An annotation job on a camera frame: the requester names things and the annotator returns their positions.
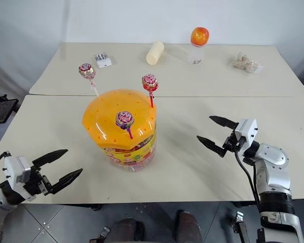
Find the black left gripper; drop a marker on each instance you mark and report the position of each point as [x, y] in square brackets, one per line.
[36, 183]

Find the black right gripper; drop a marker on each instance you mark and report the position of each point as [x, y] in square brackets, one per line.
[233, 144]

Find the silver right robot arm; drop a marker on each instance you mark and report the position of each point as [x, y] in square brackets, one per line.
[276, 177]

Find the clear lollipop jar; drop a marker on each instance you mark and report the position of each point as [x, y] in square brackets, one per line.
[131, 157]

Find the purple-wrapped lollipop with red stick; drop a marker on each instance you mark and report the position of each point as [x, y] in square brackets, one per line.
[124, 119]

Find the red lollipop with pink stick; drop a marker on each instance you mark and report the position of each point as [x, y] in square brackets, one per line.
[86, 71]

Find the clear bag of snacks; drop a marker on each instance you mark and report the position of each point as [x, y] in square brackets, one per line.
[245, 63]

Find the orange perforated plastic lid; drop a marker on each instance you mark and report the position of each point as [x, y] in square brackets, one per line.
[109, 111]

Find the small black clamp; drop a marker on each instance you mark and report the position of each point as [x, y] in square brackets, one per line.
[104, 232]

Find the black metal stand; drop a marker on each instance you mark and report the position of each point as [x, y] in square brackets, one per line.
[1, 111]

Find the brown rounded shape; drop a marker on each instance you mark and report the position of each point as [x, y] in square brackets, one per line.
[188, 227]
[128, 231]

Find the black clamp with white label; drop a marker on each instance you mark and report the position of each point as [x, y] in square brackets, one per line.
[240, 226]

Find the red orange apple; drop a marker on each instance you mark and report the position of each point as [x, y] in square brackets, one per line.
[199, 36]

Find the cream cylinder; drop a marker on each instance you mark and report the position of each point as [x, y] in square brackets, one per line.
[154, 53]

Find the small white box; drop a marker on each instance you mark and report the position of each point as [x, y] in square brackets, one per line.
[102, 60]

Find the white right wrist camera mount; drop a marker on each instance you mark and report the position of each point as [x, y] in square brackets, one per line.
[247, 130]

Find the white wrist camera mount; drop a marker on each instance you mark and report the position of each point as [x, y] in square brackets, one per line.
[247, 130]
[15, 172]

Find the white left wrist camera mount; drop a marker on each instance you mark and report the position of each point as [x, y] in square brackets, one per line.
[15, 172]

